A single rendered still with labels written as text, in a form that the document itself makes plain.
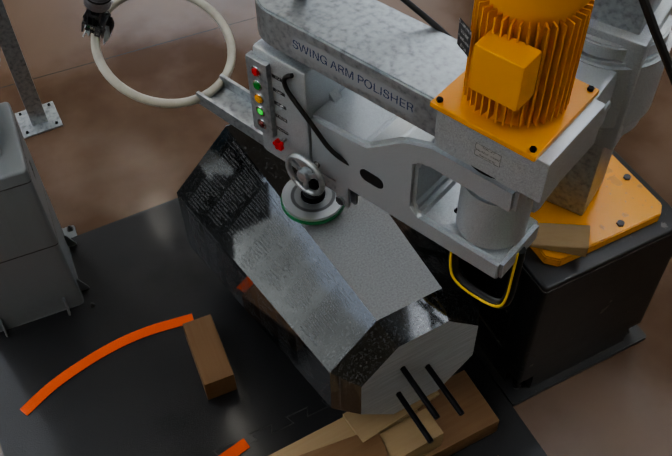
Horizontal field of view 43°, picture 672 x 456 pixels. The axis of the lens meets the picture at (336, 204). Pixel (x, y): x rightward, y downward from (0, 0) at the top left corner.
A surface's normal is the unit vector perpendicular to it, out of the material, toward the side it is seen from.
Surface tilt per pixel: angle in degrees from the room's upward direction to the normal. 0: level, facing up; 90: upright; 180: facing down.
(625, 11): 90
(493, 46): 0
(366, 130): 4
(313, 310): 45
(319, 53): 90
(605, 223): 0
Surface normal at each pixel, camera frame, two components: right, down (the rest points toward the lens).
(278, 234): -0.61, -0.16
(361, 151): -0.65, 0.59
